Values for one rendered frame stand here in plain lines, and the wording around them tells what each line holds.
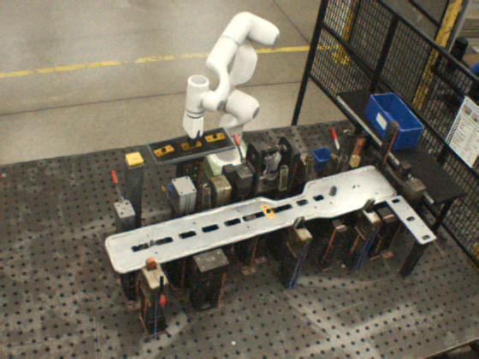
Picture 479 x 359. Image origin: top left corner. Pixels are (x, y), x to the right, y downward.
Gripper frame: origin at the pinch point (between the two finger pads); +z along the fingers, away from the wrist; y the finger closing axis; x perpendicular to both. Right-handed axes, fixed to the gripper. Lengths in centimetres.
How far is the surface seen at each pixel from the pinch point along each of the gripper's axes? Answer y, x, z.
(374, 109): 2, 106, 7
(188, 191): 20.0, -10.4, 7.7
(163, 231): 27.4, -24.3, 18.8
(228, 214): 29.6, 4.7, 18.7
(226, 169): 13.3, 10.9, 8.9
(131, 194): 1.4, -28.2, 21.0
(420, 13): -97, 243, 16
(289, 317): 71, 17, 49
